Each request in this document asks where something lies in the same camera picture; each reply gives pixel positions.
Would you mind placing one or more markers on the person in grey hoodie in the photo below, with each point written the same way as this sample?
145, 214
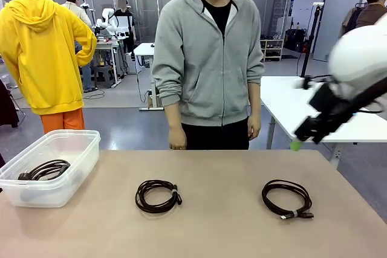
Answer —
208, 73

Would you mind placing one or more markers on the background robot workbench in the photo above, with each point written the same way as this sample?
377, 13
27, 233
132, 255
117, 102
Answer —
104, 45

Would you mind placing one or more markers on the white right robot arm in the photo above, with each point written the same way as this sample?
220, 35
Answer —
356, 52

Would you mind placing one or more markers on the clear plastic storage bin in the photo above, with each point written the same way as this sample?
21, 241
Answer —
84, 161

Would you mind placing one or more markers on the person's left forearm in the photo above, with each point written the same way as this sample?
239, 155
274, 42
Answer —
254, 101

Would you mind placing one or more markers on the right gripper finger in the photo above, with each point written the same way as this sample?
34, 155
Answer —
322, 134
305, 131

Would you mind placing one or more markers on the background person black cap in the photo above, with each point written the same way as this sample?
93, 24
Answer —
75, 7

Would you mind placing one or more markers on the orange trousers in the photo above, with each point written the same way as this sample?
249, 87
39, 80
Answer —
66, 120

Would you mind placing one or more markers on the wooden shoe rack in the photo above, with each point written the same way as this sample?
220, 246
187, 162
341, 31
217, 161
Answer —
272, 48

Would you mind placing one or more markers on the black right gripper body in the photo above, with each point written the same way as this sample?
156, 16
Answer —
332, 107

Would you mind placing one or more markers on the black pole stand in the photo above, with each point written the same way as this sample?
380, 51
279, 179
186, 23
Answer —
311, 37

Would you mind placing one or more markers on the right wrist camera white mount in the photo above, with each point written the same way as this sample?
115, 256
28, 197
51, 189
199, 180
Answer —
306, 83

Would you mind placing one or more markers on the background person brown shirt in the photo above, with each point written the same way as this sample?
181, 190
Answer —
370, 13

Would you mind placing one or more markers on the person's left hand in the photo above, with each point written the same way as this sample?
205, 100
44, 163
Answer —
254, 126

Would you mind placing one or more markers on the person's right hand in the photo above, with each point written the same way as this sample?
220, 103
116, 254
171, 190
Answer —
177, 138

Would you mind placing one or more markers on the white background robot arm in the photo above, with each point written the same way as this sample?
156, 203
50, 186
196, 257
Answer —
106, 16

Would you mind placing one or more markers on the white background desk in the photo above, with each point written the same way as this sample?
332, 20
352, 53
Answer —
145, 48

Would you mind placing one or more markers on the yellow hoodie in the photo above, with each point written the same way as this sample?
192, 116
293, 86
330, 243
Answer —
45, 52

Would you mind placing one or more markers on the grey step stool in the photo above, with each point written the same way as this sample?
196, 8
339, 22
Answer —
102, 73

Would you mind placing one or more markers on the black luggage bags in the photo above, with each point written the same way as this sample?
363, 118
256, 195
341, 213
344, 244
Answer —
291, 40

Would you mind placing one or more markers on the background person black clothes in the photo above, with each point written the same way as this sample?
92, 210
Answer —
124, 19

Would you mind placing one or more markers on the person's right forearm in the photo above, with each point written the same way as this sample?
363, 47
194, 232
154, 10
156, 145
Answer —
173, 116

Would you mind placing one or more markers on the white table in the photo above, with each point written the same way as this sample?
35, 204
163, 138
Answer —
287, 110

